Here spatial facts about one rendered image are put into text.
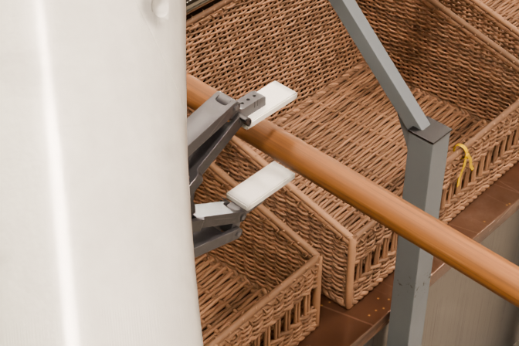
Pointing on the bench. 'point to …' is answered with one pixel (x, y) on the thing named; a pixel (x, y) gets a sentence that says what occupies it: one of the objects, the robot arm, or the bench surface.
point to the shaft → (375, 201)
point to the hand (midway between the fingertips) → (269, 140)
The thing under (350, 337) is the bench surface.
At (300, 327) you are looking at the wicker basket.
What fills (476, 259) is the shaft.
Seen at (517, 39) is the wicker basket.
